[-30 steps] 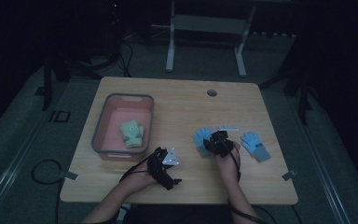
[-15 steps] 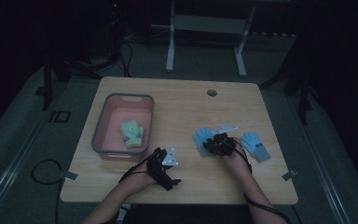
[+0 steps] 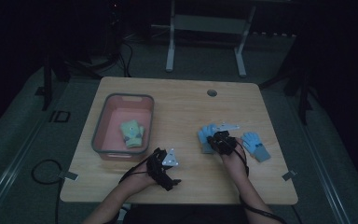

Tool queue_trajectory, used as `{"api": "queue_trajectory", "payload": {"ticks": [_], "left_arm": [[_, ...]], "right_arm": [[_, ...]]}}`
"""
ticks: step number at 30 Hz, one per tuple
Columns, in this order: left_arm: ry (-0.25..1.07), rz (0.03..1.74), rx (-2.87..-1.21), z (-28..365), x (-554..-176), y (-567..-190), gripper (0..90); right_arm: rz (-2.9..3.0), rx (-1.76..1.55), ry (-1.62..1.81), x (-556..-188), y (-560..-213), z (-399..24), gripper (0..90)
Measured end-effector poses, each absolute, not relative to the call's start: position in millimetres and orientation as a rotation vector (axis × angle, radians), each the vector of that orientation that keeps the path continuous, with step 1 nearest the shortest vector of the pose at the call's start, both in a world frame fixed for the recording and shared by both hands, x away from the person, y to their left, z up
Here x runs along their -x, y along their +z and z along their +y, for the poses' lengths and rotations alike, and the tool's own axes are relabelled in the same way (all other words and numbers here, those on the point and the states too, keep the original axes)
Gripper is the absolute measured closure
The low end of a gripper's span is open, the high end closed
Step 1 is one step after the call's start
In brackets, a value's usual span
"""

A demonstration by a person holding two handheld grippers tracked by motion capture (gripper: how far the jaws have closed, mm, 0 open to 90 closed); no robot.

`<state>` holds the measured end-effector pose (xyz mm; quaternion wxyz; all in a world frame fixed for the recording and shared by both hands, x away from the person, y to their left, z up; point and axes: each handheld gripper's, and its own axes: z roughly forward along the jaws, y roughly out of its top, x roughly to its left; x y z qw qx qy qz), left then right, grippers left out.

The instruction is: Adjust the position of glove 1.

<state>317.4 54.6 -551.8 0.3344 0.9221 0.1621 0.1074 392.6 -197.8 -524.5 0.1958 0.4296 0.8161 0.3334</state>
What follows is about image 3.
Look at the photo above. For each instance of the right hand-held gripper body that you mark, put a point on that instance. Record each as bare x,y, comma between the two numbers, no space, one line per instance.
225,140

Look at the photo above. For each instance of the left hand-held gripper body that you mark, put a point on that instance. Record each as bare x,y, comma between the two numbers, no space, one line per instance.
160,169

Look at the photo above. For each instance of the plain blue glove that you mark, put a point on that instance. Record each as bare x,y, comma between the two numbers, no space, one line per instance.
204,137

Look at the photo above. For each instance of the green mitten with grey decoration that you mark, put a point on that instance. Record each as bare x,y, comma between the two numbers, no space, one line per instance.
131,134

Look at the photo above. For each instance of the pink plastic bin grey rim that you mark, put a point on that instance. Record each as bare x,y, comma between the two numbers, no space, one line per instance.
118,118

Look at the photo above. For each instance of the person's left hand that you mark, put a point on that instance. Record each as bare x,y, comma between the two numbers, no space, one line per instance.
140,182

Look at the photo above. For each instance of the person's right hand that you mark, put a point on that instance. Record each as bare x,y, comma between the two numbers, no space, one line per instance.
234,163

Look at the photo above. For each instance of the blue glove with dark decoration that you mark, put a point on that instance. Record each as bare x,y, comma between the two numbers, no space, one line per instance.
256,146

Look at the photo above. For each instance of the person's dark clothing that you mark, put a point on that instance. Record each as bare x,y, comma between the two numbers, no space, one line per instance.
186,215

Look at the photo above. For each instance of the grey table edge clip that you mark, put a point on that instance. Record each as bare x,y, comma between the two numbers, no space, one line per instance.
68,175
289,175

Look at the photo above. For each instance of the black tripod stand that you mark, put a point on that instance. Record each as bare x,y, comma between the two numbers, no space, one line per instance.
303,93
48,81

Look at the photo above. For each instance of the white metal stand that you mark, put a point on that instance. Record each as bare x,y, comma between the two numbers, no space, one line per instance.
209,25

